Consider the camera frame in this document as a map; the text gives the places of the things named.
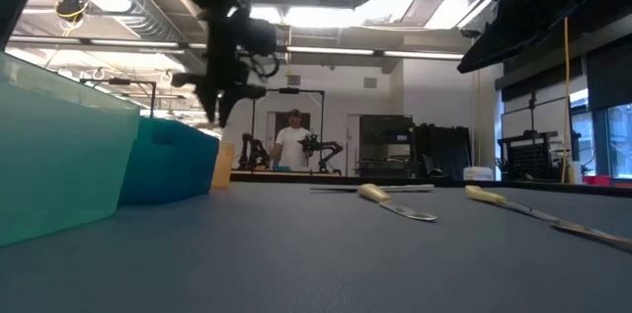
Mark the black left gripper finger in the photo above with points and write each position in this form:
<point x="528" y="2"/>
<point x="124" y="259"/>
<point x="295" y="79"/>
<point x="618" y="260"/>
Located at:
<point x="207" y="96"/>
<point x="227" y="101"/>

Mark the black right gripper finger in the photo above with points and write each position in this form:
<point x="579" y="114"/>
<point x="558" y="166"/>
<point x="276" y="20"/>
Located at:
<point x="508" y="36"/>

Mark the background black robot arm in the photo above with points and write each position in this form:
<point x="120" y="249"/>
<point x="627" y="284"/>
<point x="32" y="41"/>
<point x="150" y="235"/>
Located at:
<point x="252" y="152"/>
<point x="328" y="147"/>

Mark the orange plastic bin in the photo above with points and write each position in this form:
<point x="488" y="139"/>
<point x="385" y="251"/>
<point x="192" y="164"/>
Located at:
<point x="223" y="165"/>

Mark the person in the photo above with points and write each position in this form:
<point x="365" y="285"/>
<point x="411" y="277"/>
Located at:
<point x="291" y="147"/>

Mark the blue plastic bin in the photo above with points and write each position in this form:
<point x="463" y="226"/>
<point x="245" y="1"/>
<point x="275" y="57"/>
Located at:
<point x="168" y="165"/>

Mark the ceiling strip light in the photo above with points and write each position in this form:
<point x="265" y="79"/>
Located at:
<point x="424" y="55"/>
<point x="331" y="50"/>

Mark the background wooden table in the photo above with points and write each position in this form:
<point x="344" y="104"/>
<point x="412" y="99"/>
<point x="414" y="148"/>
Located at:
<point x="276" y="173"/>

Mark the black perforated cart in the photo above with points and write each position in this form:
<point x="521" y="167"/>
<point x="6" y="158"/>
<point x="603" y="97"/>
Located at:
<point x="530" y="162"/>

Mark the black folded panels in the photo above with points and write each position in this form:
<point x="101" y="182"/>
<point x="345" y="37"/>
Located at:
<point x="444" y="152"/>

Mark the white storage box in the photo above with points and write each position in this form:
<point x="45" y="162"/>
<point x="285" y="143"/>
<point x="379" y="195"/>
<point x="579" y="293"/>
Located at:
<point x="478" y="174"/>

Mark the green plastic bin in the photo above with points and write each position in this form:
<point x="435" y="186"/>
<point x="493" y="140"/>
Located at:
<point x="59" y="155"/>

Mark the black cabinet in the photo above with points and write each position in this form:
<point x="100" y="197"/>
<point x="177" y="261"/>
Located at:
<point x="385" y="145"/>

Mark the grey table mat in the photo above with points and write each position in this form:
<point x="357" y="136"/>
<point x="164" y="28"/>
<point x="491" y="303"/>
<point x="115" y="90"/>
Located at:
<point x="296" y="263"/>

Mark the black gantry frame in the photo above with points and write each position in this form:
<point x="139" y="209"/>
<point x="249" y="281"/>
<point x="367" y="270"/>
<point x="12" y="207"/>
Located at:
<point x="289" y="90"/>

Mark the silver ventilation duct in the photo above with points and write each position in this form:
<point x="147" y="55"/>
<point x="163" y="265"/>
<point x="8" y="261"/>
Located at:
<point x="123" y="2"/>

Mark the black table frame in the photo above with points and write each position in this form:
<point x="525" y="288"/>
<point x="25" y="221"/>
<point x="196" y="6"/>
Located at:
<point x="568" y="187"/>

